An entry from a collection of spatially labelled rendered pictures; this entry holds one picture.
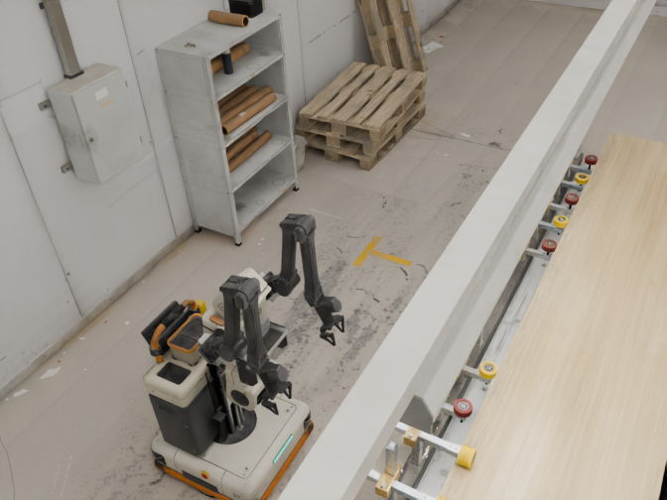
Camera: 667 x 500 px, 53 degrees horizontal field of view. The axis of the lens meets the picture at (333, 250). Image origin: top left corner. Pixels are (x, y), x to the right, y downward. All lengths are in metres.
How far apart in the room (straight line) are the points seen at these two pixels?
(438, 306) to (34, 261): 3.60
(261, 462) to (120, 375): 1.35
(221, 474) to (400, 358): 2.62
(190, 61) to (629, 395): 3.26
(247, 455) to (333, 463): 2.70
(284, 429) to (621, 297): 1.86
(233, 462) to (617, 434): 1.83
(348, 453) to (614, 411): 2.26
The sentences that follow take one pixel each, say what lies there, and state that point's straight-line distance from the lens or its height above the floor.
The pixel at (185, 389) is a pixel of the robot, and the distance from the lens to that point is 3.24.
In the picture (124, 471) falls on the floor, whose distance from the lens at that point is 4.06.
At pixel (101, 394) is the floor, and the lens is 4.47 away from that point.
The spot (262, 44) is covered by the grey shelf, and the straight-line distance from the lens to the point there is 5.37.
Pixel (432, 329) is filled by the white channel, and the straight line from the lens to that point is 1.06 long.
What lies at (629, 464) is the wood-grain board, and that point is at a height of 0.90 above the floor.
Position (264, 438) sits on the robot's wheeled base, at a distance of 3.64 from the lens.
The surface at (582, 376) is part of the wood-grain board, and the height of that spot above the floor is 0.90.
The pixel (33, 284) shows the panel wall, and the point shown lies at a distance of 4.51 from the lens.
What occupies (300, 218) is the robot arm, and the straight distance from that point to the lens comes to 2.72.
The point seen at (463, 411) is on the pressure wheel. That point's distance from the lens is 2.93.
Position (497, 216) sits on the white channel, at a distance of 1.30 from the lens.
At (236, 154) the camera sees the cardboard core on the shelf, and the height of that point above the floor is 0.56.
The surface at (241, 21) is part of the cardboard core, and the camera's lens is 4.91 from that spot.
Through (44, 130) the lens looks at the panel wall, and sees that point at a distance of 4.27.
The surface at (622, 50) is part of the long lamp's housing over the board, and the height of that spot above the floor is 2.37.
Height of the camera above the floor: 3.21
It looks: 39 degrees down
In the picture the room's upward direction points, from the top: 4 degrees counter-clockwise
